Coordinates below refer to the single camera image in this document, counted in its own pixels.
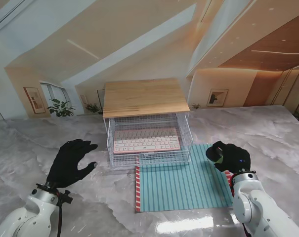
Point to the black and green mouse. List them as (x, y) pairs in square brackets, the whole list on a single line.
[(213, 154)]

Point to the teal striped mouse pad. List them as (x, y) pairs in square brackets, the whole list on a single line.
[(179, 187)]

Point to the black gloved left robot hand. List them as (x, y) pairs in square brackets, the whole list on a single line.
[(65, 168)]

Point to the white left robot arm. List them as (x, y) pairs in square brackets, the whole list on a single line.
[(28, 214)]

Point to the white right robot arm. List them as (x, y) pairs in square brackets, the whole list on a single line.
[(253, 207)]

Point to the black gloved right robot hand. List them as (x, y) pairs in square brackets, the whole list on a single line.
[(237, 160)]

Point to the pink and white keyboard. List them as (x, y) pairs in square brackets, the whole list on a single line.
[(146, 142)]

